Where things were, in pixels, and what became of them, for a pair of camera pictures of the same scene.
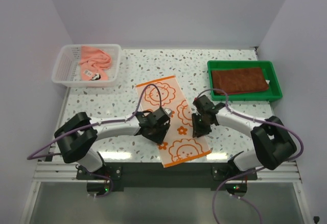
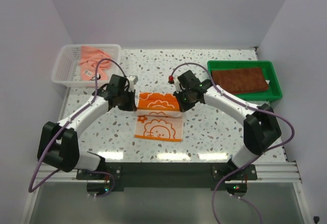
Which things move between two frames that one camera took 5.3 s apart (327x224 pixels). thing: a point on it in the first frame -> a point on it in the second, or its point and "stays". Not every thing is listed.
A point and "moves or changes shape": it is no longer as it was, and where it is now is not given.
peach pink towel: (93, 61) stays
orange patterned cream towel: (179, 144) moves or changes shape
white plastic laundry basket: (67, 72) stays
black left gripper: (159, 138) -> (130, 106)
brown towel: (235, 81) stays
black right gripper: (197, 131) -> (184, 107)
